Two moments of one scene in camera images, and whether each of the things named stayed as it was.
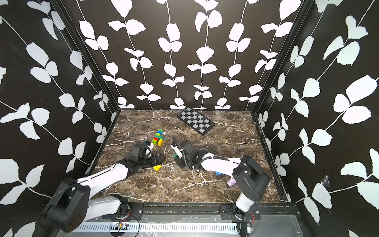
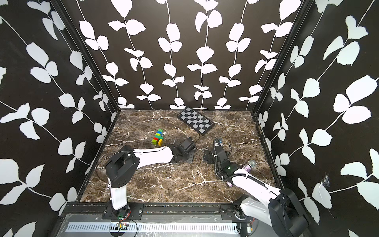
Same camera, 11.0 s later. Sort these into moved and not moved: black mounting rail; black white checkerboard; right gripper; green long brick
Moved: right gripper
Not moved: black mounting rail; black white checkerboard; green long brick
